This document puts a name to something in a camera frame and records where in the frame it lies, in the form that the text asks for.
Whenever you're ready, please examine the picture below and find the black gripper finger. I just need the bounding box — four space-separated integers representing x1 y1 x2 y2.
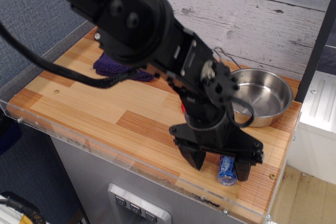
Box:
234 160 251 182
179 147 206 170

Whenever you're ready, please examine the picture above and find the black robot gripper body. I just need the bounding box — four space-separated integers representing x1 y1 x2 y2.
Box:
169 108 264 165

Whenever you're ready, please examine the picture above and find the blue gum bottle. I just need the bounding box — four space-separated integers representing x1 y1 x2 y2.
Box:
218 155 237 186

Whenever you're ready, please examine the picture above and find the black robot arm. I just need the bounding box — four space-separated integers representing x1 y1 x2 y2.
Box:
67 0 264 182

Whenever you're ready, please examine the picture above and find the yellow object at corner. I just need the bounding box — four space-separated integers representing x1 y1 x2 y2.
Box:
19 215 33 224

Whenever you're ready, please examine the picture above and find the dark blue object at left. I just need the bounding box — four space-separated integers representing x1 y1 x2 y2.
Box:
1 113 22 155

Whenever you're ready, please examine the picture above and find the small stainless steel pan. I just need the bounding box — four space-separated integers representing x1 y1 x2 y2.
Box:
213 46 293 128

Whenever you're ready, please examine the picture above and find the white side appliance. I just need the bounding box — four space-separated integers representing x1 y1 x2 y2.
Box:
287 71 335 184

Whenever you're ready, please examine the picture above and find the silver cabinet with dispenser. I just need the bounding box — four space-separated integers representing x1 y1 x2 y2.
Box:
52 137 265 223

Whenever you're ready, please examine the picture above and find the purple folded towel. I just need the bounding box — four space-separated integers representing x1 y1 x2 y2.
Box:
93 52 154 82

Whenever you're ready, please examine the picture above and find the clear acrylic table guard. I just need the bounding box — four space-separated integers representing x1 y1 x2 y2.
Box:
0 19 302 224

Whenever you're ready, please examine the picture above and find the red handled metal spoon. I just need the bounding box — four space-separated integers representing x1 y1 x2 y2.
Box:
181 103 186 113

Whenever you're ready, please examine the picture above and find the black braided cable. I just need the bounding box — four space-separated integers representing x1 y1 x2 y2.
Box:
0 22 137 90

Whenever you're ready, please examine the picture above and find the dark right vertical post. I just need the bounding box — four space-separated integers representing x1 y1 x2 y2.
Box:
295 0 335 103

